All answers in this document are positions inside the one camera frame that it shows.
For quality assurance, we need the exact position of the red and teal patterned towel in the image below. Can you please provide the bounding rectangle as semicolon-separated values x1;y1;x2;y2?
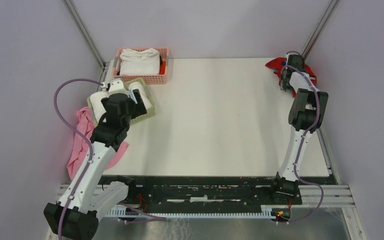
265;57;319;97

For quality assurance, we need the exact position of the white towel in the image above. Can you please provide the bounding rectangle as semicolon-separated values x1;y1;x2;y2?
119;48;160;76
128;81;153;110
89;91;109;122

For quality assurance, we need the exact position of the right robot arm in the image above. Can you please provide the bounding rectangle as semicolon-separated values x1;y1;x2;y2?
268;51;329;204

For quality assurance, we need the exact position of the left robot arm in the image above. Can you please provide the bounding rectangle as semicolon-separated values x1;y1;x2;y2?
43;79;139;240

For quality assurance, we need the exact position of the green plastic basket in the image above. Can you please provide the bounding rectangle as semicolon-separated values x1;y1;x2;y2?
87;77;156;126

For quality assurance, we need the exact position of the rolled white towel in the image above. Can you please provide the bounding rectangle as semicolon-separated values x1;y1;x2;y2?
89;91;109;122

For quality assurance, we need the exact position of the pink plastic basket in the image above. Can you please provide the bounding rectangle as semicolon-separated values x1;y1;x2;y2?
111;47;170;85

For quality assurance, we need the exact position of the pink towel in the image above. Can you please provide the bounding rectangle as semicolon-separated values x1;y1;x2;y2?
66;106;129;180

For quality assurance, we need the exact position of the folded white towel in basket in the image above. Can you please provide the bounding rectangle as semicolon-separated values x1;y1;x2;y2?
119;48;160;76

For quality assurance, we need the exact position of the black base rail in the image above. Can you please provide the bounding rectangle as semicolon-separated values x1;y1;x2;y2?
99;175;303;215

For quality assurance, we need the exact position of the white cable duct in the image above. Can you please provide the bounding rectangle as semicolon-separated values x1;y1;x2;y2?
104;205;276;220

